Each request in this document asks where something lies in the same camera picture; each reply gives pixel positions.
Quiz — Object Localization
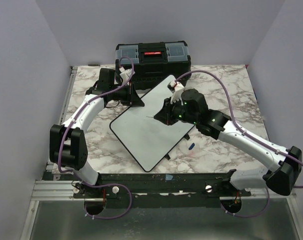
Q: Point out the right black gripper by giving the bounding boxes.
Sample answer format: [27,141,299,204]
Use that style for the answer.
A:
[154,96,198,126]

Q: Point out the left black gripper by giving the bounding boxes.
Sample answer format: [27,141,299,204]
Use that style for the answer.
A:
[109,82,145,106]

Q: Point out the white whiteboard black frame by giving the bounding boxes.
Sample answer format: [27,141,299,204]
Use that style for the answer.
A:
[109,75,194,172]

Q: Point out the blue marker cap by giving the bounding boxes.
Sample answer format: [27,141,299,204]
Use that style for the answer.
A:
[188,143,195,150]

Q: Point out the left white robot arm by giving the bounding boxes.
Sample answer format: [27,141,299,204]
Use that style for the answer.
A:
[49,68,145,198]

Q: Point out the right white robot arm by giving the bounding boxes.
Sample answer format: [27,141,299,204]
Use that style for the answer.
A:
[153,89,302,196]

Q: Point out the black plastic toolbox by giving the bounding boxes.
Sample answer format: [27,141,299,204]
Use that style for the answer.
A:
[115,40,192,90]

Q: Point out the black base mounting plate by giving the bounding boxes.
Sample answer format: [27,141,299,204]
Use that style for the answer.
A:
[73,171,251,209]

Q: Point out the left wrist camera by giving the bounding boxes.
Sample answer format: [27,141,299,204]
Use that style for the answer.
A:
[119,67,135,85]

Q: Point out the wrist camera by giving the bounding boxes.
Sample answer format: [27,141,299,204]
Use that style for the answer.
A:
[119,67,135,85]
[167,80,185,104]

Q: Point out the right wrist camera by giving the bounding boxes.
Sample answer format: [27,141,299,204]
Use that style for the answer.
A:
[167,80,185,104]

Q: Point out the aluminium side rail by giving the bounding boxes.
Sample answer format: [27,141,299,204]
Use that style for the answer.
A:
[20,66,78,240]

